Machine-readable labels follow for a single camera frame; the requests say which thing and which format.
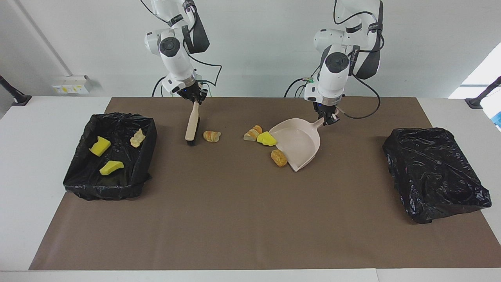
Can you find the brown table mat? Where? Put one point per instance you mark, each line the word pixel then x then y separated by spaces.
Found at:
pixel 250 235

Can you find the brown oval bread roll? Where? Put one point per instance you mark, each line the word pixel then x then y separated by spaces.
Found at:
pixel 278 158

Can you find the small yellow sponge piece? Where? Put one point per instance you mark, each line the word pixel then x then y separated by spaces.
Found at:
pixel 111 167

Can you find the pale striped croissant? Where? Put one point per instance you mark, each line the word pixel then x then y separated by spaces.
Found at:
pixel 137 138

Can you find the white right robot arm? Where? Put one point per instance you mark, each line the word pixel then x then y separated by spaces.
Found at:
pixel 172 51

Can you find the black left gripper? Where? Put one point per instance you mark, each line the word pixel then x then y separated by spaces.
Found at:
pixel 327 108

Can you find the black stand foot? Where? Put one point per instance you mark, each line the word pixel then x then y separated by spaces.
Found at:
pixel 15 96
pixel 479 100

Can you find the white wall socket box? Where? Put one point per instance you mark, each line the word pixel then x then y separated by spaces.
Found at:
pixel 72 84

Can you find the large notched yellow sponge piece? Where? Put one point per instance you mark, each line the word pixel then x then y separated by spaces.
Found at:
pixel 100 145

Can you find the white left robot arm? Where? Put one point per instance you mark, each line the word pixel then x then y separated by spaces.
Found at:
pixel 336 66

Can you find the pale pink plastic dustpan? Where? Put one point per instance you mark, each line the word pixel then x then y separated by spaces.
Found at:
pixel 299 141

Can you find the rounded yellow sponge piece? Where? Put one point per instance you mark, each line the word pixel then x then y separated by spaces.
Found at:
pixel 267 139

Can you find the black bag lined bin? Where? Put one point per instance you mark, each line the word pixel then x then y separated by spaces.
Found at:
pixel 430 176
pixel 125 172

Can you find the blue packet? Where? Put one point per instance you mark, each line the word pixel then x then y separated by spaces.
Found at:
pixel 498 119

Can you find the pale tan dumpling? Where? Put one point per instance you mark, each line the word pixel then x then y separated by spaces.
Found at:
pixel 211 136

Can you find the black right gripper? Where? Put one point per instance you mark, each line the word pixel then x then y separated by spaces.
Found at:
pixel 191 94

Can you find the orange striped croissant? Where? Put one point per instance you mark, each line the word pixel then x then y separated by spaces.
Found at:
pixel 253 133

